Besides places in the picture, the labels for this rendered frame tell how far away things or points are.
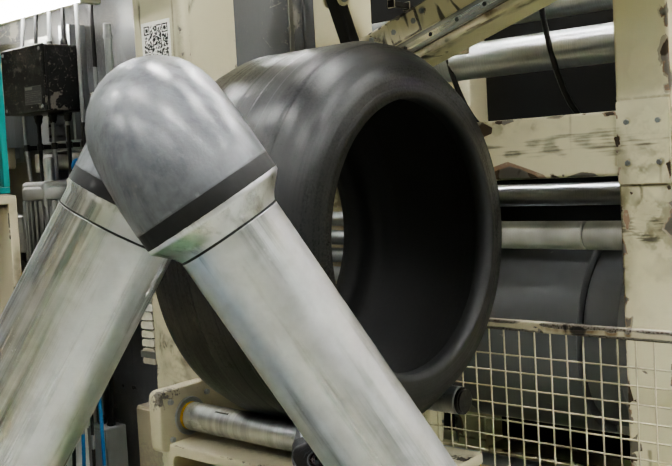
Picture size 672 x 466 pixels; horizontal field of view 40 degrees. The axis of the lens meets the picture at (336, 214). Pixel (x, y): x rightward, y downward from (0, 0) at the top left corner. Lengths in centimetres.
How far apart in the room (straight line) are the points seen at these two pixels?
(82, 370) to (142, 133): 24
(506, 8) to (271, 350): 106
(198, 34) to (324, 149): 47
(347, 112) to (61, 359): 57
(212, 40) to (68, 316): 88
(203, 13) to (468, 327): 68
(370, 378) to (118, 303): 24
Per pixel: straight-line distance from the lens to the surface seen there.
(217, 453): 144
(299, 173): 115
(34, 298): 81
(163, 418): 149
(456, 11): 167
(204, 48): 158
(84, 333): 80
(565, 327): 160
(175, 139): 65
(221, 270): 66
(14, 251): 172
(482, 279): 150
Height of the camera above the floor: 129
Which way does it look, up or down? 3 degrees down
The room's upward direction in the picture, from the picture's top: 3 degrees counter-clockwise
